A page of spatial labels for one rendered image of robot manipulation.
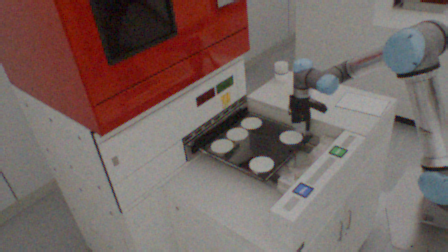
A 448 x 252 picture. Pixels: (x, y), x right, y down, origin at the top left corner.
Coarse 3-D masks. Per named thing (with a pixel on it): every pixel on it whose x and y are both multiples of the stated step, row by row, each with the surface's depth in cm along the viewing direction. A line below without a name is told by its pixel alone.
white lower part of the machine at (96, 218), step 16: (48, 160) 189; (64, 176) 182; (64, 192) 200; (80, 192) 176; (160, 192) 161; (80, 208) 193; (96, 208) 171; (112, 208) 154; (144, 208) 156; (160, 208) 164; (80, 224) 213; (96, 224) 186; (112, 224) 166; (128, 224) 152; (144, 224) 159; (160, 224) 168; (96, 240) 205; (112, 240) 181; (128, 240) 162; (144, 240) 163; (160, 240) 171
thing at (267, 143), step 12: (240, 120) 181; (264, 120) 179; (252, 132) 172; (264, 132) 171; (276, 132) 170; (240, 144) 165; (252, 144) 165; (264, 144) 164; (276, 144) 163; (288, 144) 162; (228, 156) 159; (240, 156) 159; (252, 156) 157; (264, 156) 157; (276, 156) 156
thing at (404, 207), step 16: (416, 176) 149; (400, 192) 143; (416, 192) 142; (400, 208) 136; (416, 208) 135; (400, 224) 130; (416, 224) 130; (400, 240) 125; (416, 240) 124; (432, 240) 124
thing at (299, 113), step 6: (294, 96) 155; (294, 102) 155; (300, 102) 155; (288, 108) 161; (294, 108) 156; (300, 108) 156; (306, 108) 156; (288, 114) 163; (294, 114) 155; (300, 114) 155; (306, 114) 155; (294, 120) 158; (300, 120) 157
